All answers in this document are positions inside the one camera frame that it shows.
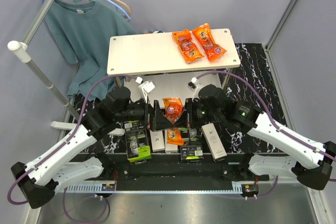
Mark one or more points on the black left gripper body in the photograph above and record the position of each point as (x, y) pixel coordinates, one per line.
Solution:
(136, 112)

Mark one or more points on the white two-tier shelf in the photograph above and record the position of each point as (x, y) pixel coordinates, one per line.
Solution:
(156, 58)

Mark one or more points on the green black gillette box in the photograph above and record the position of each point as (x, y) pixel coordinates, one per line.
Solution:
(136, 141)
(191, 150)

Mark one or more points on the orange razor pack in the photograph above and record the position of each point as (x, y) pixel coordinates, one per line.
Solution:
(186, 46)
(203, 35)
(173, 111)

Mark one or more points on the white Harry's box lettered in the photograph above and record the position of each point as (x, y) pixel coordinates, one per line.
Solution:
(169, 148)

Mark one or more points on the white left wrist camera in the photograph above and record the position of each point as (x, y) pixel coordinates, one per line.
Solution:
(145, 88)

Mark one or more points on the green black Gillette box right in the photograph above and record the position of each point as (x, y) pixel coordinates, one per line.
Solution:
(191, 150)

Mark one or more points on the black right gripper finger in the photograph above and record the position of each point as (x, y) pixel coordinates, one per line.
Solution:
(187, 106)
(182, 122)

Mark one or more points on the white harry's box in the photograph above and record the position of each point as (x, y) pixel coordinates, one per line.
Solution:
(157, 141)
(214, 143)

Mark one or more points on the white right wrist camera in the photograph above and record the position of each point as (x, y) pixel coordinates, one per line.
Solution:
(195, 86)

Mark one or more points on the white slotted cable duct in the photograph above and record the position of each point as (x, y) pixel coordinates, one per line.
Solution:
(104, 188)

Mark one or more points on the teal t-shirt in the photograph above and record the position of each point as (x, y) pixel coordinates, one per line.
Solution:
(82, 32)

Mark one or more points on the green black Gillette box left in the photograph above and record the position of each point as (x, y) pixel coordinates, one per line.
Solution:
(136, 141)

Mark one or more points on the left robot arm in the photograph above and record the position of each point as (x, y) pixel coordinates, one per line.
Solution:
(40, 179)

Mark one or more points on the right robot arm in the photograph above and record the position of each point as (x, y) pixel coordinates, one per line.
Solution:
(308, 161)

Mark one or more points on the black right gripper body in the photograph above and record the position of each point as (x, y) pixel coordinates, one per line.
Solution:
(200, 114)

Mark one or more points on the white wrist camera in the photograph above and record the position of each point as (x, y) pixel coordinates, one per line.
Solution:
(195, 86)
(145, 88)

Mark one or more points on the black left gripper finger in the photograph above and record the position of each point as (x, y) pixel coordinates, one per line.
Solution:
(159, 122)
(158, 111)

